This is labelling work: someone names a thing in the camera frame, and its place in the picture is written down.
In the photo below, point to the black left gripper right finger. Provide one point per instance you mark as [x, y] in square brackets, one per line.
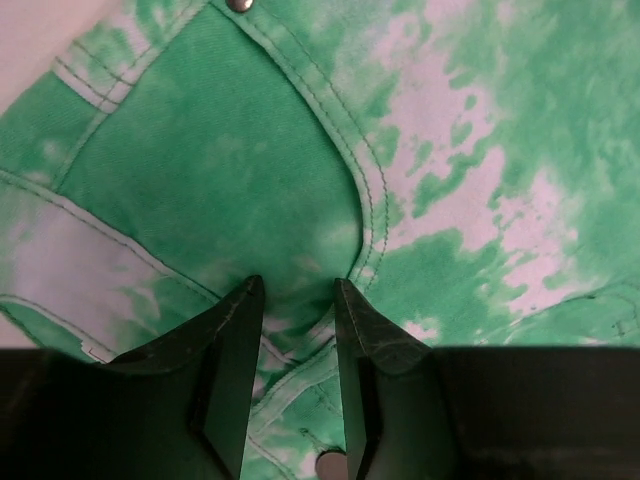
[396, 422]

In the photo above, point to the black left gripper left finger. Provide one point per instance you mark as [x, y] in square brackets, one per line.
[181, 401]

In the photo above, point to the green white tie-dye trousers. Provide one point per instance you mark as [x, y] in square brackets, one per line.
[471, 166]

